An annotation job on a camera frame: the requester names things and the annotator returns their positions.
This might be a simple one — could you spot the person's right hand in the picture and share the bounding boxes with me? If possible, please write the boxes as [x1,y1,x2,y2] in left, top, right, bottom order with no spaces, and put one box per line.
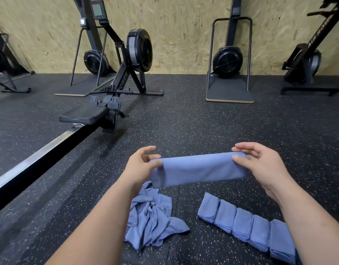
[231,142,293,205]

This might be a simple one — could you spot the person's left hand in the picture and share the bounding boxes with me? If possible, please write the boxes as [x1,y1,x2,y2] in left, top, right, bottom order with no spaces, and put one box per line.
[121,145,164,191]

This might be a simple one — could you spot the blue towel pile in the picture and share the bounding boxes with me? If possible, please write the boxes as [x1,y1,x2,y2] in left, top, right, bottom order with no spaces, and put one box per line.
[124,181,191,253]

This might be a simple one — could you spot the row of blue towels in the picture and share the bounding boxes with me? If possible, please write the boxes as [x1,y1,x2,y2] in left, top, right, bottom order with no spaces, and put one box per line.
[269,219,297,265]
[149,152,250,189]
[214,199,238,234]

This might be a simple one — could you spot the plain blue towel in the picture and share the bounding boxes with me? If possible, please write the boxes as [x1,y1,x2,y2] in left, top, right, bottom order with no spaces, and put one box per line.
[248,214,271,253]
[231,207,254,243]

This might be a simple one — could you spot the person's left forearm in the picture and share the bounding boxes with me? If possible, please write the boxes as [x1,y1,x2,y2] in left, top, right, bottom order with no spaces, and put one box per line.
[46,179,154,265]

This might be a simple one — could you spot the person's right forearm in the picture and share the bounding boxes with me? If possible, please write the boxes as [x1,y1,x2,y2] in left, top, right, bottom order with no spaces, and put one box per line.
[276,180,339,265]

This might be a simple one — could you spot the black ski trainer wooden-edged platform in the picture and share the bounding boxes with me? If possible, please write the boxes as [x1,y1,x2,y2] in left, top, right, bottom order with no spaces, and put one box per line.
[205,0,255,104]

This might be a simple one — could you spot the black upright exercise machine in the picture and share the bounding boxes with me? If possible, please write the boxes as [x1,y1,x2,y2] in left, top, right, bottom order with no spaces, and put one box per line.
[280,0,339,97]

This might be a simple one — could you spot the black ski trainer grey platform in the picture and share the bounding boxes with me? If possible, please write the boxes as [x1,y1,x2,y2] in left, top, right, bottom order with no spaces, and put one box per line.
[55,0,119,98]

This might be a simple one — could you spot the black fan bike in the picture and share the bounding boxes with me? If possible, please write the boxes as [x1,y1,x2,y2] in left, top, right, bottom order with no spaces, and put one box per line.
[0,22,35,94]

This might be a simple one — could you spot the black rowing machine with rail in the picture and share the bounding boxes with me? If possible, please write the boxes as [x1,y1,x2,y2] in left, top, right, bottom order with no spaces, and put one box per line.
[0,0,165,216]

